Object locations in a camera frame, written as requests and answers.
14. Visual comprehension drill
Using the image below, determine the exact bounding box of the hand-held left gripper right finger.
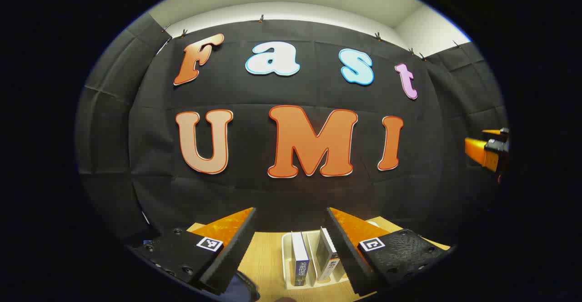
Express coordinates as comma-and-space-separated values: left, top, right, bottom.
326, 207, 455, 296

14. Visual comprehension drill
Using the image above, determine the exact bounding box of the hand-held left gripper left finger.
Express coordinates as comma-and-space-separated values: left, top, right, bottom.
130, 207, 257, 296

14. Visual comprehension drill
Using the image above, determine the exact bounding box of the grey cover book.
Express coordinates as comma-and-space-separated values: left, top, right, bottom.
315, 227, 340, 281

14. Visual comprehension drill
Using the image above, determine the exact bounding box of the blue schoolbag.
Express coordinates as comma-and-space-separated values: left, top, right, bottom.
222, 270, 261, 302

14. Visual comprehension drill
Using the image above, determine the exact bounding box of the blue cover book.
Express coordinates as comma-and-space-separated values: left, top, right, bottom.
291, 232, 311, 287

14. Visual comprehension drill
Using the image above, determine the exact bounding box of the white plastic bookshelf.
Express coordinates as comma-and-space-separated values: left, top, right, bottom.
281, 228, 360, 290

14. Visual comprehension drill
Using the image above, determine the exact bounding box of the row of small backdrop clips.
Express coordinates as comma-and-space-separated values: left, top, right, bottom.
160, 15, 461, 61

